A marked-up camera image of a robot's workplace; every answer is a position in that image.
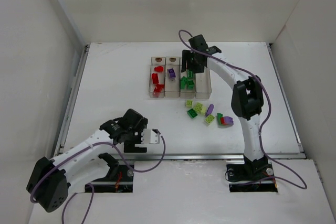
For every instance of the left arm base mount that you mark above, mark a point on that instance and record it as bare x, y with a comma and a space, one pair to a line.
118, 179

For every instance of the aluminium table edge rail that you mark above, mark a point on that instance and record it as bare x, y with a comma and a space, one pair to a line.
57, 143

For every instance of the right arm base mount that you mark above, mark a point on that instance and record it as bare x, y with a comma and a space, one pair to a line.
248, 178

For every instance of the lime lego brick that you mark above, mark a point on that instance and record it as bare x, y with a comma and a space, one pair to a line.
209, 119
189, 103
200, 108

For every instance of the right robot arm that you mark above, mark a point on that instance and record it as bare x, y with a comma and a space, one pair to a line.
247, 97

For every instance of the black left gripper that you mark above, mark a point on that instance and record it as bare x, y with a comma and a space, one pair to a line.
133, 143

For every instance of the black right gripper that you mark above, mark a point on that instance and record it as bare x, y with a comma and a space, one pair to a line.
193, 60

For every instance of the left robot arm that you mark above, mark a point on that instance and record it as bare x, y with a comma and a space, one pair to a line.
50, 179

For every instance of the purple slanted lego piece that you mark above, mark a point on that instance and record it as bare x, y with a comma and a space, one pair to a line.
209, 110

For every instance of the lime lego brick left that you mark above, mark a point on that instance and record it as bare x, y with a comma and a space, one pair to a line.
189, 103

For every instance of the purple lego brick right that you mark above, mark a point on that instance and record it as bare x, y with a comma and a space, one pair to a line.
228, 120

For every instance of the red large lego brick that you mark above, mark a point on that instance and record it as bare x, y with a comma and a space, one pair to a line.
157, 90

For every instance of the lime lego brick centre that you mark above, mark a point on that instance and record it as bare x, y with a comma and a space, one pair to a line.
200, 108

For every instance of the red arch lego brick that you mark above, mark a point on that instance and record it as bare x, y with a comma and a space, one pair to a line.
159, 69

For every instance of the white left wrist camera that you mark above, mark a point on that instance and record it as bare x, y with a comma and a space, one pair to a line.
150, 136

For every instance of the lime lego brick lower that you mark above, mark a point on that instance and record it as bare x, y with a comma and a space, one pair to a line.
209, 119

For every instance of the green small lego brick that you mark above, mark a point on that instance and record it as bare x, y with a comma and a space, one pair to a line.
190, 84

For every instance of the green square lego plate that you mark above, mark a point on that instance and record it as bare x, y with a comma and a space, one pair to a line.
183, 82

